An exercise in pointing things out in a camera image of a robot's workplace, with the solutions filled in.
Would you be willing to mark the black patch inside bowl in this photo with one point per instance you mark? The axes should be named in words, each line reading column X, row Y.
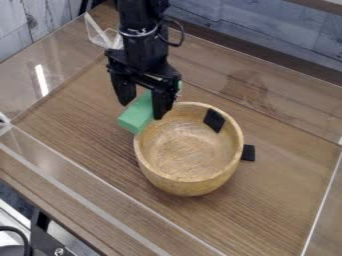
column 214, row 120

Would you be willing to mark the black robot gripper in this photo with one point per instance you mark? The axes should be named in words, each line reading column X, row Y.
column 140, row 65

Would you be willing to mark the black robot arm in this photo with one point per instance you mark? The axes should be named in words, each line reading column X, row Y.
column 146, row 15

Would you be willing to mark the black patch on table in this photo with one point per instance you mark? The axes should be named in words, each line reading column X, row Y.
column 249, row 154

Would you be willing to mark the round wooden bowl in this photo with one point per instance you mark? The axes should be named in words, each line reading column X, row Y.
column 184, row 158

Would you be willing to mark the clear acrylic corner bracket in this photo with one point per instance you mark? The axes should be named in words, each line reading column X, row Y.
column 104, row 38

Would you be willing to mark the clear acrylic enclosure wall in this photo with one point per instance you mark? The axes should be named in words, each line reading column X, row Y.
column 107, row 219

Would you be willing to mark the black metal table frame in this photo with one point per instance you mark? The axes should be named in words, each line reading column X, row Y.
column 51, row 240

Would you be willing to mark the green rectangular stick block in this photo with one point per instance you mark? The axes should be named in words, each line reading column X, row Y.
column 138, row 115

